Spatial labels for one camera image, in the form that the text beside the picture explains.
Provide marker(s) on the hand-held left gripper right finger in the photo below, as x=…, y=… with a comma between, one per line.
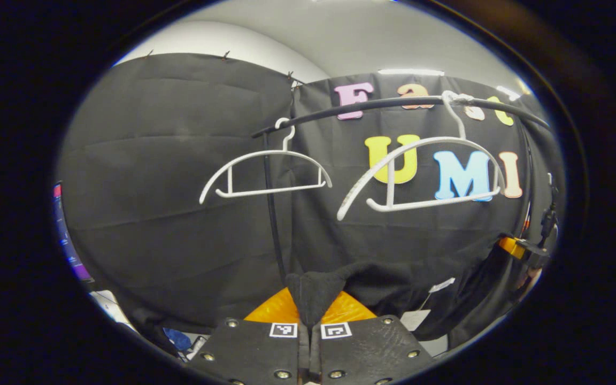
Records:
x=367, y=347

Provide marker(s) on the black metal clothes rack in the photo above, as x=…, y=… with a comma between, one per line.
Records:
x=272, y=208

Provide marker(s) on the white plastic hanger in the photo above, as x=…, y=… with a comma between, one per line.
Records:
x=391, y=184
x=270, y=190

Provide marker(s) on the black knit jacket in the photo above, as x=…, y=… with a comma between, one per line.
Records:
x=393, y=289

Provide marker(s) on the white sheet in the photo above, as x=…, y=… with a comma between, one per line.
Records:
x=107, y=306

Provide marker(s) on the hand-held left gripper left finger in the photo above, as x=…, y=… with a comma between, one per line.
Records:
x=254, y=353

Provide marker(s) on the blue object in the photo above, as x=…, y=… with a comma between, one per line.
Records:
x=177, y=338

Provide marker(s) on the ceiling light panel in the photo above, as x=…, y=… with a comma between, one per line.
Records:
x=409, y=71
x=508, y=92

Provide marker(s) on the colourful poster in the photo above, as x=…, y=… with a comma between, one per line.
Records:
x=67, y=240

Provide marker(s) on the black backdrop cloth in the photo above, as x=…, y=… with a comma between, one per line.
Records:
x=153, y=214

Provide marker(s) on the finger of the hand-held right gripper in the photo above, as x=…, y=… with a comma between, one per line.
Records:
x=511, y=247

